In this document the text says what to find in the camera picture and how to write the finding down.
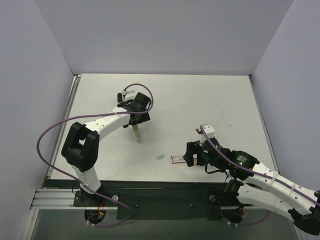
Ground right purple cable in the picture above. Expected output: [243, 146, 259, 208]
[201, 126, 320, 227]

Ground olive green stapler cover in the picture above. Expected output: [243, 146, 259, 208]
[132, 125, 142, 143]

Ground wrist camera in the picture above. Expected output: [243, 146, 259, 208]
[196, 123, 215, 146]
[121, 89, 137, 101]

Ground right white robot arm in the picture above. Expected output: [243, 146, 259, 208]
[183, 137, 320, 236]

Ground grey staple strip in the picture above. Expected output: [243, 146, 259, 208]
[156, 154, 165, 160]

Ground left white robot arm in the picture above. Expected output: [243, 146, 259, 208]
[61, 91, 153, 206]

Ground aluminium frame rail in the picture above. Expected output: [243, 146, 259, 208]
[30, 188, 74, 210]

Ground purple cable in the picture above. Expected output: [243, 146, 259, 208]
[36, 83, 155, 228]
[201, 126, 320, 227]

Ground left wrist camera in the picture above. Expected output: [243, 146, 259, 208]
[121, 89, 137, 101]

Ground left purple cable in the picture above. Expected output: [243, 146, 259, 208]
[36, 83, 155, 228]

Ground red white staple box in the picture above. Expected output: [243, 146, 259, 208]
[171, 155, 186, 164]

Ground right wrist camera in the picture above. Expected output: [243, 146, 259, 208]
[196, 123, 215, 146]

